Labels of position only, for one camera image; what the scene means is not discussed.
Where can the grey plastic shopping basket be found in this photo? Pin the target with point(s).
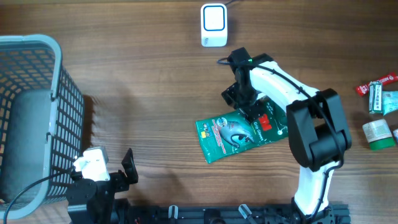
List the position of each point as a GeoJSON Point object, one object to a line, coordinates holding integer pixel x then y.
{"type": "Point", "coordinates": [42, 113]}

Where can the clear wet wipes packet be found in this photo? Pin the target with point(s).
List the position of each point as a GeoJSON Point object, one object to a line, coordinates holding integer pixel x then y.
{"type": "Point", "coordinates": [389, 101]}

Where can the small green white box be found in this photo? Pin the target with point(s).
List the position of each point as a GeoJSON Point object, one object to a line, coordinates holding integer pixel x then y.
{"type": "Point", "coordinates": [375, 97]}

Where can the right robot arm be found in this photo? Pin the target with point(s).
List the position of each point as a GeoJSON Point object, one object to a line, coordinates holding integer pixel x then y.
{"type": "Point", "coordinates": [318, 131]}

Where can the white barcode scanner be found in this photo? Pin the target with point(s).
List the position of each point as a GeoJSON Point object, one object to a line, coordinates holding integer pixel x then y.
{"type": "Point", "coordinates": [214, 25]}

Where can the green lid jar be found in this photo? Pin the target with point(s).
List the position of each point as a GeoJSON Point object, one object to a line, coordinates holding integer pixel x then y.
{"type": "Point", "coordinates": [378, 135]}

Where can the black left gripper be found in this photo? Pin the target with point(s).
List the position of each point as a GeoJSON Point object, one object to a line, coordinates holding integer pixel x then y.
{"type": "Point", "coordinates": [123, 183]}

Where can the green 3M gloves packet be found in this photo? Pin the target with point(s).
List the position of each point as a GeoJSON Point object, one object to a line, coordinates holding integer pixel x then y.
{"type": "Point", "coordinates": [230, 133]}

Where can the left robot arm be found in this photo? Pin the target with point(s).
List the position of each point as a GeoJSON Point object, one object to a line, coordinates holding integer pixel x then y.
{"type": "Point", "coordinates": [91, 198]}

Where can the red coffee stick sachet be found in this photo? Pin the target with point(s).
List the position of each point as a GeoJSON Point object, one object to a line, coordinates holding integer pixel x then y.
{"type": "Point", "coordinates": [362, 90]}

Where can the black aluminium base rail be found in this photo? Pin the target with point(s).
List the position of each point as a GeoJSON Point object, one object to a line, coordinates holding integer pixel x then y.
{"type": "Point", "coordinates": [268, 214]}

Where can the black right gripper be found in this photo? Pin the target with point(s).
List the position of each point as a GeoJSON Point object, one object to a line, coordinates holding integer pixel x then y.
{"type": "Point", "coordinates": [251, 111]}

